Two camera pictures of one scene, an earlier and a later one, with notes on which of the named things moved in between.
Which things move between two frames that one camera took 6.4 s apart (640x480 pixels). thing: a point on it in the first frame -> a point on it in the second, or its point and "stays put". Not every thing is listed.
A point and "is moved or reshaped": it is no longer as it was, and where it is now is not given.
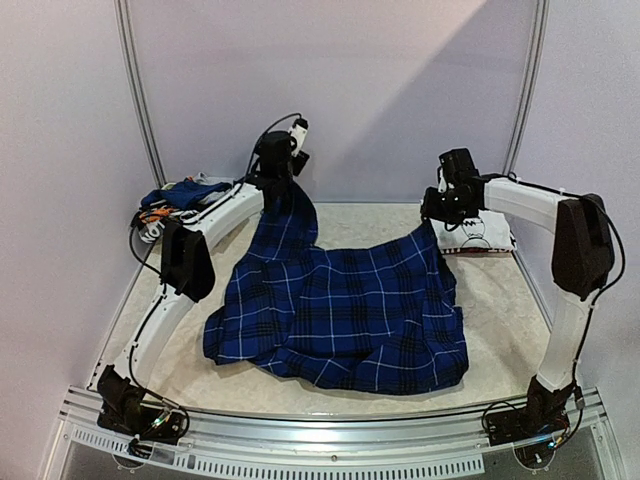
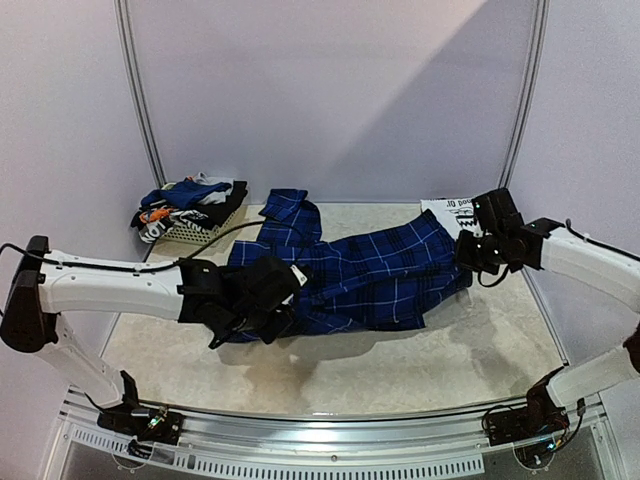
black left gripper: (304, 159) -> (270, 332)
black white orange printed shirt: (150, 221) stays put
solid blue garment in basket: (184, 195) stays put
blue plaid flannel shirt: (379, 316) is moved or reshaped
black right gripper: (433, 205) -> (470, 251)
